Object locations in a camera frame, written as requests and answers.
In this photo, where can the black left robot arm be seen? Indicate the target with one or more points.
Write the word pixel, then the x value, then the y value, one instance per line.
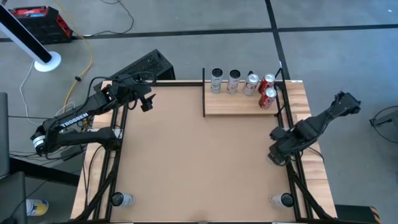
pixel 74 119

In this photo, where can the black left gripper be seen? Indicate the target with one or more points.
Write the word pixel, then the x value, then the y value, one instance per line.
pixel 132 88

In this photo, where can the black mesh-top computer tower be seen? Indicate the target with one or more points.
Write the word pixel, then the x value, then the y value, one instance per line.
pixel 146 63

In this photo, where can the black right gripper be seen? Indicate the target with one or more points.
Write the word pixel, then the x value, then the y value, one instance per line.
pixel 281 152

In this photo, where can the white blue Celsius can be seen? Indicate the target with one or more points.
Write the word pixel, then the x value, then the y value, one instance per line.
pixel 216 84
pixel 126 200

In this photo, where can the black round chair base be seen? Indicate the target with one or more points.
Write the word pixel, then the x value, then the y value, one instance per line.
pixel 387 119

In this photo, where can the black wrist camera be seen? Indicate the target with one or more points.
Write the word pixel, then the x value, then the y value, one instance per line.
pixel 146 106
pixel 276 133

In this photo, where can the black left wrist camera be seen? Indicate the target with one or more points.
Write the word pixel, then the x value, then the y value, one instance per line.
pixel 146 106

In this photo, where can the black white tower stand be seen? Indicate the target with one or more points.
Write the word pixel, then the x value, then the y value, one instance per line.
pixel 21 34

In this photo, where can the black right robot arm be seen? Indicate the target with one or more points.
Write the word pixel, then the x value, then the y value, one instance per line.
pixel 314 127

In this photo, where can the white yellow paper cup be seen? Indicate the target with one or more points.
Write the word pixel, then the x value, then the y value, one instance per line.
pixel 37 207

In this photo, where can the silver Diet Coke can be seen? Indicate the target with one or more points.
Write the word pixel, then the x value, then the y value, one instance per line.
pixel 250 85

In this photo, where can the wooden shelf with black frame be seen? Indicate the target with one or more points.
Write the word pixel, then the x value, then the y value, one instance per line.
pixel 230 105

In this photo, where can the red Star Wars Coca-Cola can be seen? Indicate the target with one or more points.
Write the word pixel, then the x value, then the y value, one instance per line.
pixel 268 79
pixel 267 101

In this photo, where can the black aluminium table frame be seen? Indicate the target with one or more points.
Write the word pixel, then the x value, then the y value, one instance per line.
pixel 180 83

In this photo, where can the black box orange striped edge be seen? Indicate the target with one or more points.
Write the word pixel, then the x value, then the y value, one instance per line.
pixel 354 214

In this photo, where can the black desk foot bar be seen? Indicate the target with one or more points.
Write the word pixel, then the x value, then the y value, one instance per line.
pixel 43 172

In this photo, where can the dark grey upright panel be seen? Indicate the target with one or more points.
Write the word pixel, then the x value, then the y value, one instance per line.
pixel 3 133

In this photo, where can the black red plastic crate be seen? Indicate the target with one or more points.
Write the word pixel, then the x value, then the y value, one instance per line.
pixel 40 26

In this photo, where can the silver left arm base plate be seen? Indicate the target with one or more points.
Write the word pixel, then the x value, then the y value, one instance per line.
pixel 118 133

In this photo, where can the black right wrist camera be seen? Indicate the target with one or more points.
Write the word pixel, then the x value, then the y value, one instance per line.
pixel 276 133

